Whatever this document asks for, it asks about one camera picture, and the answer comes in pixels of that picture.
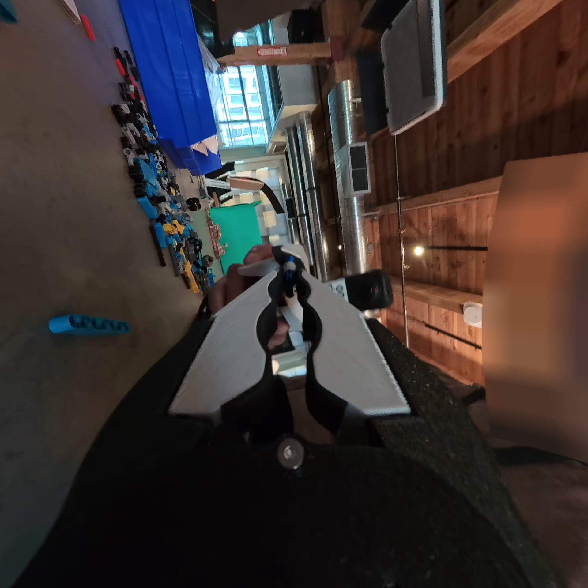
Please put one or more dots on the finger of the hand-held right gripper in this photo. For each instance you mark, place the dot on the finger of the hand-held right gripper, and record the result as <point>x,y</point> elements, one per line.
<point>297,257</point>
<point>259,268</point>

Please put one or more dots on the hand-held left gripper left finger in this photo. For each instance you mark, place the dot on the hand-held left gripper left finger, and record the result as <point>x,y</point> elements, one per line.
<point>220,363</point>

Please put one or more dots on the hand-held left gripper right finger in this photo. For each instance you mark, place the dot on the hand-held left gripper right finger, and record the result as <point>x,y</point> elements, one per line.
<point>358,363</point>

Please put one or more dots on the small blue pin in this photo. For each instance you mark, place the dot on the small blue pin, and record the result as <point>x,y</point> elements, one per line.
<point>288,282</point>

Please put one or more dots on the pile of building pieces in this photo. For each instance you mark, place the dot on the pile of building pieces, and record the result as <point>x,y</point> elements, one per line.
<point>156,183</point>

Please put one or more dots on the thick teal perforated beam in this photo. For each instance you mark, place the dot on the thick teal perforated beam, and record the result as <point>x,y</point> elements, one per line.
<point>87,324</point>

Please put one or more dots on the white desk lamp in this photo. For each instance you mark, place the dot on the white desk lamp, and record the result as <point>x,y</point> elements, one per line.
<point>248,188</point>

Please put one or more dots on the person's right hand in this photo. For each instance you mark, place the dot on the person's right hand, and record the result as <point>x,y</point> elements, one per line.
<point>234,285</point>

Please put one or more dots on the teal tote bag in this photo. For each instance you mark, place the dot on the teal tote bag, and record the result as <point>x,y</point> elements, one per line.
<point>239,229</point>

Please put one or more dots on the black rubber tyre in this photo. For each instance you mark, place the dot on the black rubber tyre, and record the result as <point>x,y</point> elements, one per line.
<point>193,204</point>

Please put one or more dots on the white round ceiling device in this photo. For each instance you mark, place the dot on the white round ceiling device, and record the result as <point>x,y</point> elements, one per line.
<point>472,314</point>

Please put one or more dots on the white vent grille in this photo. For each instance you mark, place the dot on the white vent grille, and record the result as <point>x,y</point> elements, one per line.
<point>358,167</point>

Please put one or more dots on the clear plastic bags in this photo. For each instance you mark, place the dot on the clear plastic bags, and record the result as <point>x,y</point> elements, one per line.
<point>206,92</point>

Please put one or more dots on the blue storage bin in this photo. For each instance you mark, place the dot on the blue storage bin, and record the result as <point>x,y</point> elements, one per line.
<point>170,78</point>

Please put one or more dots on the grey hanging ceiling panel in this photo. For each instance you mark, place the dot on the grey hanging ceiling panel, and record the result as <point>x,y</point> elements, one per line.
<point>413,69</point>

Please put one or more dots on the person's brown shirt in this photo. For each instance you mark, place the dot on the person's brown shirt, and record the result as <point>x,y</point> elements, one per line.
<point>551,514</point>

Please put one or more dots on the small red piece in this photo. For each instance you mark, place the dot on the small red piece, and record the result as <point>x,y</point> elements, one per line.
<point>87,27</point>

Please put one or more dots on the instruction booklet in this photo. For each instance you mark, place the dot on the instruction booklet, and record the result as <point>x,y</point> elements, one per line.
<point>71,9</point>

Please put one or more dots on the narrow silver air duct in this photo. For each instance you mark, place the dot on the narrow silver air duct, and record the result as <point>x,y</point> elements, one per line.
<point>294,183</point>
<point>314,197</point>

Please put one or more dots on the wide silver air duct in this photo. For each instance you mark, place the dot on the wide silver air duct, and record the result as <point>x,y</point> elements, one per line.
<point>349,183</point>

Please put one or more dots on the wooden post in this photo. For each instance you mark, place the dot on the wooden post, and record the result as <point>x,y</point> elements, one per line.
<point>285,53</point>

